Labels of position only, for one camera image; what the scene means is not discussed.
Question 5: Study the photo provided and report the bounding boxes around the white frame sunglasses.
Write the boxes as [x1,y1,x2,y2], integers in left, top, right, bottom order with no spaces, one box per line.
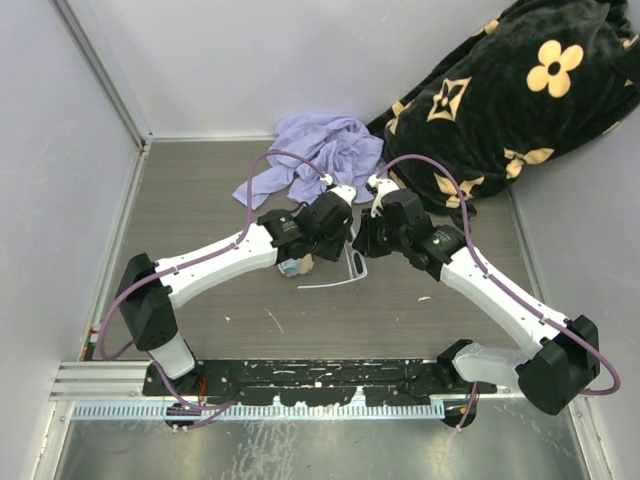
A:
[297,226,368,290]

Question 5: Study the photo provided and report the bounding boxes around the light blue cleaning cloth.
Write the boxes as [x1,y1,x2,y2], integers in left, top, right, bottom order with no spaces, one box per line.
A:
[278,259,303,277]

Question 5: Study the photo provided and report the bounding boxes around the printed glasses case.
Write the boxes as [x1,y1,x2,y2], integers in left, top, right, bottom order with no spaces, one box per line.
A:
[277,254,314,277]

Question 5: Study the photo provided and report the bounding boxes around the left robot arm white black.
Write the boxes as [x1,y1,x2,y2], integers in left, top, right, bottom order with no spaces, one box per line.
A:
[117,186,356,396]

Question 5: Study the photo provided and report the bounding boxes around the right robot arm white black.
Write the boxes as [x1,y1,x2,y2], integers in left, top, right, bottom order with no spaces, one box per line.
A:
[354,180,601,415]

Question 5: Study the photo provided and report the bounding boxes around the crumpled lavender cloth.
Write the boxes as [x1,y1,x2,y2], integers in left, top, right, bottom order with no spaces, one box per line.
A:
[233,113,383,209]

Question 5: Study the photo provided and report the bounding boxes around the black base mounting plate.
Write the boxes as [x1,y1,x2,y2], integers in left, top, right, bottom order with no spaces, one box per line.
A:
[171,359,472,407]

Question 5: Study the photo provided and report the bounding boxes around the black floral plush blanket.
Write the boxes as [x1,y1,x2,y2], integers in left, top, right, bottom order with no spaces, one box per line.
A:
[368,1,639,225]

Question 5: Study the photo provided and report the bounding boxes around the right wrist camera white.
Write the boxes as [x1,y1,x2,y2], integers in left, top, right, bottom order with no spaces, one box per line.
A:
[365,174,400,218]

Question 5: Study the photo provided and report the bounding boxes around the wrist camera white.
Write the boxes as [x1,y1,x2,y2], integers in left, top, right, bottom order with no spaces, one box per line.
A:
[365,174,400,218]
[320,174,357,206]

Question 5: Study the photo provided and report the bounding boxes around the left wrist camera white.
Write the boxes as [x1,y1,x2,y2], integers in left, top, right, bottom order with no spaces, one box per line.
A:
[320,174,357,206]

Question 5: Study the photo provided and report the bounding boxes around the slotted grey cable duct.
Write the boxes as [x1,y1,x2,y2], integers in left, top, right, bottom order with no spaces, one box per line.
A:
[70,395,445,422]

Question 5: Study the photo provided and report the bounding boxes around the aluminium front rail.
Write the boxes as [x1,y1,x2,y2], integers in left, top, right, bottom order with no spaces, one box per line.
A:
[49,361,150,401]

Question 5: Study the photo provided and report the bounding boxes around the aluminium frame post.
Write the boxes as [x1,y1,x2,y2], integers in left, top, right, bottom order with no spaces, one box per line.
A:
[51,0,153,149]

